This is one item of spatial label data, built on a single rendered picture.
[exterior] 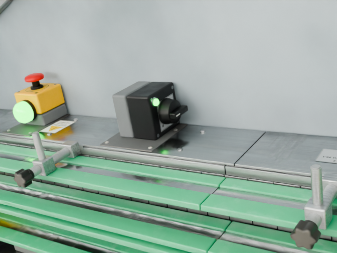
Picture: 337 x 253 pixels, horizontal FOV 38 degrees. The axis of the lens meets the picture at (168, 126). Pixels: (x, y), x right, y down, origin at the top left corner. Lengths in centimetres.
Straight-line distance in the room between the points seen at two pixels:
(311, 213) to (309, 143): 19
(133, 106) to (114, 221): 19
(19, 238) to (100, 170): 29
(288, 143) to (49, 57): 54
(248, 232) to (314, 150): 15
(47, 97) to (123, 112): 23
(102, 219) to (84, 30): 36
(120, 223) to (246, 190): 22
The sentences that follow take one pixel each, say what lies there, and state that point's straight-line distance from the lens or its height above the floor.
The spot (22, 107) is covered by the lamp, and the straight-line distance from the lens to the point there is 100.
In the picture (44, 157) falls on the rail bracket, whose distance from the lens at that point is 83.
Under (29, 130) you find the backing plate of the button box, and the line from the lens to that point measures 101.
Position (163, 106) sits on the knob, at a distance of 81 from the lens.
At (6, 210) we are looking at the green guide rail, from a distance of 98.
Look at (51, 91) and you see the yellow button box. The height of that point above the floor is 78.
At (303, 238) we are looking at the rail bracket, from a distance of 55.
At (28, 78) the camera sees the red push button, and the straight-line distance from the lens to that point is 102.
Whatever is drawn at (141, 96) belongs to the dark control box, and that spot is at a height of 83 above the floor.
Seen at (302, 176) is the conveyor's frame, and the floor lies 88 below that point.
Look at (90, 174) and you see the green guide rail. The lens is 79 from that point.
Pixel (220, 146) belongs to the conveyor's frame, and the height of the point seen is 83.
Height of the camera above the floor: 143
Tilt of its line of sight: 49 degrees down
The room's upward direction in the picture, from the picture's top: 126 degrees counter-clockwise
